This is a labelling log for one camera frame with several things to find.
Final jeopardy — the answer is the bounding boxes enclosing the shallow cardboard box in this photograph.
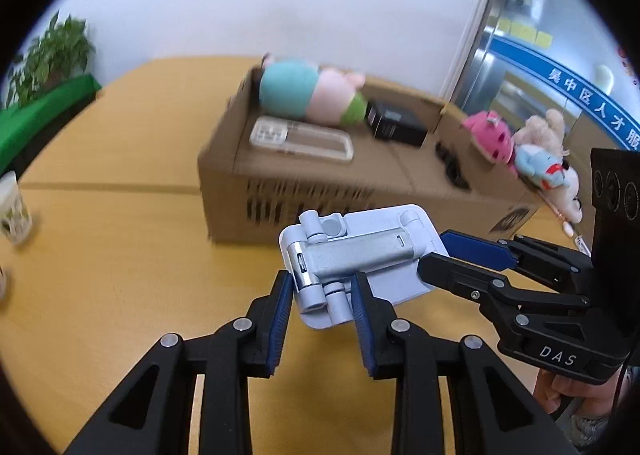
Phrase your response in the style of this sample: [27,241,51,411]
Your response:
[198,68,540,244]

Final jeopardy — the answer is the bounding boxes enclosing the black product box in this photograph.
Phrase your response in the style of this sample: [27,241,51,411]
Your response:
[366,101,427,148]

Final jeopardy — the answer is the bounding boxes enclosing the blue and white plush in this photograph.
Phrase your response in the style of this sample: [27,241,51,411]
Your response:
[514,144,582,224]

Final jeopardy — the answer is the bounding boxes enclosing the white plush hang tag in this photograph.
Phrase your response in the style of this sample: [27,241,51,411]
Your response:
[574,235,591,257]

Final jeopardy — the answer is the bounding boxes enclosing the beige bunny plush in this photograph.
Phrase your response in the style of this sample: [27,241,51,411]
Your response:
[513,108,567,157]

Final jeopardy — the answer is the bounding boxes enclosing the yellow sticky notes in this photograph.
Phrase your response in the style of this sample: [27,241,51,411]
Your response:
[496,18,553,49]

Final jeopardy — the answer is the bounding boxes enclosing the clear white phone case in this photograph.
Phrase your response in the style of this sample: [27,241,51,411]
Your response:
[250,116,354,163]

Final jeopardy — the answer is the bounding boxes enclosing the pink and teal plush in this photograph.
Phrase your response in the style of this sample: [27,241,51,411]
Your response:
[258,53,368,127]

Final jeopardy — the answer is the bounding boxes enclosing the patterned paper cup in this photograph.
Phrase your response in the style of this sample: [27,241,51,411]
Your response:
[0,171,32,245]
[0,267,8,300]

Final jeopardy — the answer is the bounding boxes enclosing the large potted green plant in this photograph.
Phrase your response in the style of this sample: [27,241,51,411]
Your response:
[4,11,96,106]

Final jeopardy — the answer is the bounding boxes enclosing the pink bear plush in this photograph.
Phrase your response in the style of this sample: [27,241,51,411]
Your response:
[462,111,518,176]

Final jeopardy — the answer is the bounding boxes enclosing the person's right hand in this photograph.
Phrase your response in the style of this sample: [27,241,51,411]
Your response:
[533,369,620,418]

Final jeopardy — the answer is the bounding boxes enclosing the grey folding phone stand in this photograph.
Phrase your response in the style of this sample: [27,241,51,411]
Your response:
[279,204,448,331]

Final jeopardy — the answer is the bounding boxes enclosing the green cloth side table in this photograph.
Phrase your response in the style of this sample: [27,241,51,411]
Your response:
[1,74,102,177]

